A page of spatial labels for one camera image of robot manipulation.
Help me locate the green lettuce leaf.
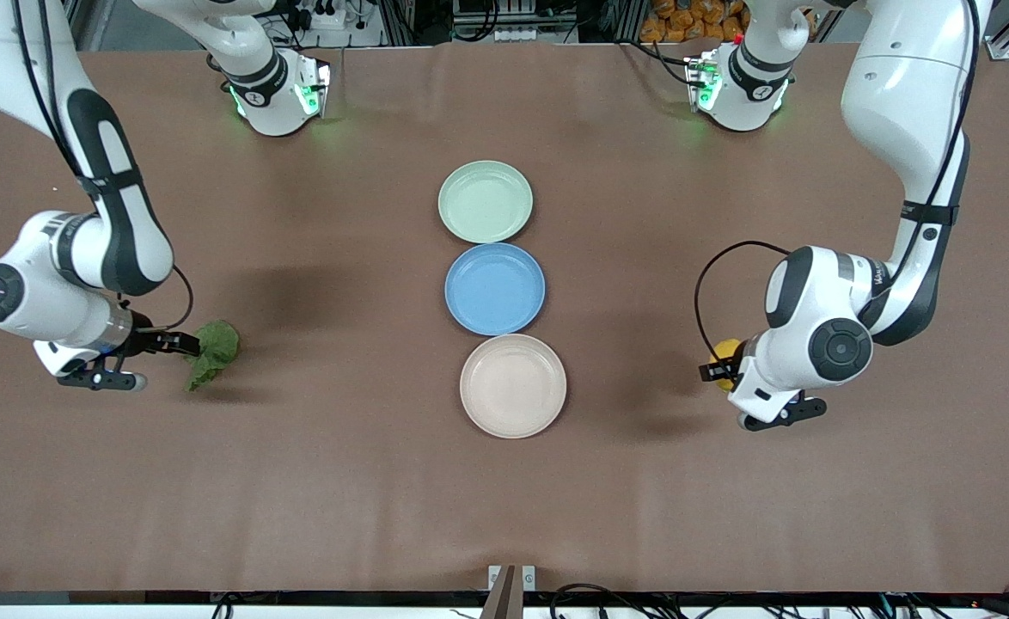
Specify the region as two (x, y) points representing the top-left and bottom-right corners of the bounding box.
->
(185, 321), (241, 393)

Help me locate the grey metal bracket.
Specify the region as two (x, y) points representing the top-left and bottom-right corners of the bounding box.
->
(488, 565), (537, 592)

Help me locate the yellow lemon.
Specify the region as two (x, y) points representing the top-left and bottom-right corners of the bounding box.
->
(710, 338), (743, 393)

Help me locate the blue round plate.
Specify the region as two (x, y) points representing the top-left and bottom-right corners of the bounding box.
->
(444, 242), (547, 336)

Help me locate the pile of orange objects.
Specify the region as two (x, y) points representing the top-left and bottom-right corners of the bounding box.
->
(639, 0), (750, 44)

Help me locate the brown wooden beam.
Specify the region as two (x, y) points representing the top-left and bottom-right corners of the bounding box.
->
(480, 565), (525, 619)

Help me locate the beige round plate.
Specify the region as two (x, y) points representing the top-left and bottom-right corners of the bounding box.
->
(459, 334), (567, 440)

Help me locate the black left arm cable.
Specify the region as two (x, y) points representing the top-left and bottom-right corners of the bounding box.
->
(694, 0), (982, 371)

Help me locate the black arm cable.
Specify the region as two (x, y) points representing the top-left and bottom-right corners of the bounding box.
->
(10, 0), (195, 334)
(694, 0), (982, 371)

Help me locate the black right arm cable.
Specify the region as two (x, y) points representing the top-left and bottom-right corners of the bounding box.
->
(10, 0), (195, 334)

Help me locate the power strip with black plugs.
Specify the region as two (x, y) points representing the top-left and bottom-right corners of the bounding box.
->
(291, 0), (348, 32)

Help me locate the pale green round plate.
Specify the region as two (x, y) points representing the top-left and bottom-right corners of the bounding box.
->
(437, 160), (535, 244)

